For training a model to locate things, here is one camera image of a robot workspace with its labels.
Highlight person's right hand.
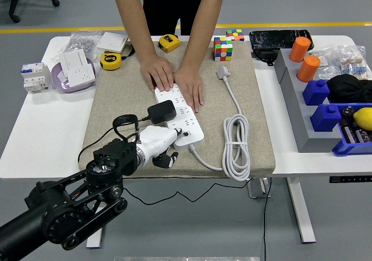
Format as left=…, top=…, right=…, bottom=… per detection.
left=140, top=55, right=175, bottom=93

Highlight person's left hand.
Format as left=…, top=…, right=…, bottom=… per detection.
left=173, top=66, right=204, bottom=113

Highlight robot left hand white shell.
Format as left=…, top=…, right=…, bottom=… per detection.
left=138, top=125, right=191, bottom=169

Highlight thin black plug cord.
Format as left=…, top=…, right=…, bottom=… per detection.
left=77, top=115, right=253, bottom=206

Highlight black plug adapter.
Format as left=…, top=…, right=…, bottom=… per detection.
left=147, top=99, right=177, bottom=125

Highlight white power strip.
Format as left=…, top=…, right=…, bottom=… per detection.
left=153, top=86, right=204, bottom=151

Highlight yellow tape measure square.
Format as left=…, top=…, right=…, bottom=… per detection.
left=158, top=33, right=181, bottom=53

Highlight grey-brown mat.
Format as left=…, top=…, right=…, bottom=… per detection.
left=77, top=40, right=276, bottom=180

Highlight large Rubik's cube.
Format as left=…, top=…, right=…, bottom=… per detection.
left=213, top=36, right=234, bottom=62

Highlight yellow tape measure round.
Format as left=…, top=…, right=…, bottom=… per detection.
left=99, top=51, right=122, bottom=71

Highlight small Rubik's cube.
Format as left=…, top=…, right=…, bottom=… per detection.
left=226, top=28, right=245, bottom=42

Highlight person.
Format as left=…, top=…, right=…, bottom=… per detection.
left=142, top=0, right=203, bottom=37

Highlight clear bag of screws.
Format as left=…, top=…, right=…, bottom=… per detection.
left=51, top=31, right=102, bottom=61

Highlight purple bowl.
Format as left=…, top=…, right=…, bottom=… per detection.
left=51, top=58, right=101, bottom=94

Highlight glossy black tray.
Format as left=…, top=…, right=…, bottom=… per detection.
left=249, top=29, right=315, bottom=52

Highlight orange cylinder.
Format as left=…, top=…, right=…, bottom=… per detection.
left=289, top=36, right=312, bottom=63
left=296, top=55, right=321, bottom=83

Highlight white circuit breaker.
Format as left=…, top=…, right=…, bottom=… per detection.
left=20, top=62, right=51, bottom=94

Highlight blue block with knob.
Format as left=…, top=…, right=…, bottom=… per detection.
left=302, top=79, right=331, bottom=106
left=310, top=103, right=343, bottom=133

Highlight grey stepped block holder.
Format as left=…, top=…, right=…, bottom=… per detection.
left=274, top=49, right=344, bottom=153

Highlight clear bag of small parts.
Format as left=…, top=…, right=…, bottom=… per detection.
left=309, top=47, right=342, bottom=80

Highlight white table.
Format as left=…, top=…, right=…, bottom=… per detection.
left=0, top=35, right=372, bottom=249

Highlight black cloth bundle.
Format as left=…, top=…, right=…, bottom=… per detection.
left=327, top=74, right=372, bottom=104

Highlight clear bag of resistors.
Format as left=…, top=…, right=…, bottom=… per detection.
left=338, top=45, right=372, bottom=80

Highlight blue plastic bin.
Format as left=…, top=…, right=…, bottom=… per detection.
left=332, top=102, right=372, bottom=157

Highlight dark brown tubes pack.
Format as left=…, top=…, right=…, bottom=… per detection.
left=342, top=124, right=372, bottom=144

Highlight yellow lemon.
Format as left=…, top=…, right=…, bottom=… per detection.
left=353, top=107, right=372, bottom=131

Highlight black table control panel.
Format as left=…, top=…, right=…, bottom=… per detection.
left=329, top=176, right=372, bottom=184

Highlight black cable loop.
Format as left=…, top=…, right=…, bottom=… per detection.
left=120, top=41, right=137, bottom=61

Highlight white power strip cord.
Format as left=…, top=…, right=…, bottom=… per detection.
left=188, top=65, right=251, bottom=182

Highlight white switch plate box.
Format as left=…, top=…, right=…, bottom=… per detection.
left=95, top=31, right=129, bottom=52

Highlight white wall socket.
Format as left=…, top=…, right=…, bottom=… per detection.
left=66, top=63, right=96, bottom=88

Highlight white switch panel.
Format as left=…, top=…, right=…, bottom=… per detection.
left=59, top=49, right=90, bottom=76

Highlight metal bracket under table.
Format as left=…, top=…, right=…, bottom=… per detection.
left=246, top=177, right=271, bottom=199

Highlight black hanging cable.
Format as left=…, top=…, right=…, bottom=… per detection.
left=263, top=177, right=273, bottom=261

